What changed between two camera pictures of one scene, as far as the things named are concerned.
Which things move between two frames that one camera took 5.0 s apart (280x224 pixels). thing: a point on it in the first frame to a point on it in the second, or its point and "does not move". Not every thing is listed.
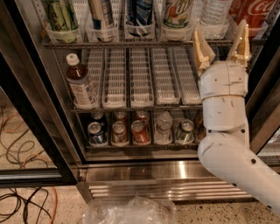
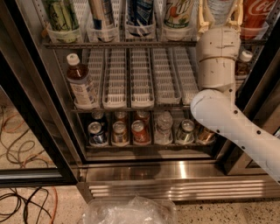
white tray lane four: [165, 83] does not move
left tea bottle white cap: [78, 78] does not move
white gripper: [223, 79] to [219, 43]
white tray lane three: [142, 94] does not move
